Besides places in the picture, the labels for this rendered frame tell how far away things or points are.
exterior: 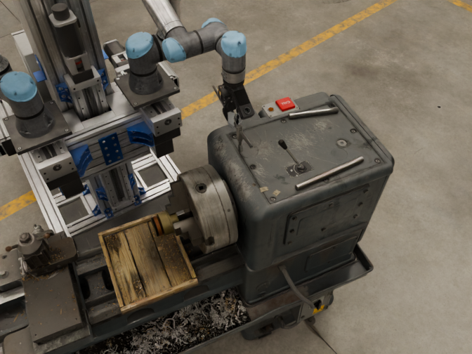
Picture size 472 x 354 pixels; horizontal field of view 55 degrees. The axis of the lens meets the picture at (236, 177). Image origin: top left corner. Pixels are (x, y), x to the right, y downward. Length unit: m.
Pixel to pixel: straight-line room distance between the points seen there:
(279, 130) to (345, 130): 0.25
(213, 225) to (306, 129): 0.52
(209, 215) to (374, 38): 3.31
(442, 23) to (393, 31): 0.51
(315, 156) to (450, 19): 3.62
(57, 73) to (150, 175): 1.12
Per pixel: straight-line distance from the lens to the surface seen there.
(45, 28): 1.99
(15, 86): 1.90
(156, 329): 2.10
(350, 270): 2.28
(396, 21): 4.91
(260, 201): 1.54
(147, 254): 1.88
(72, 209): 2.94
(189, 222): 1.67
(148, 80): 2.04
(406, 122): 3.81
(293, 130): 1.76
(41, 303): 1.80
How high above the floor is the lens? 2.51
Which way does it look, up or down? 52 degrees down
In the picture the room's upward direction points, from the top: 1 degrees clockwise
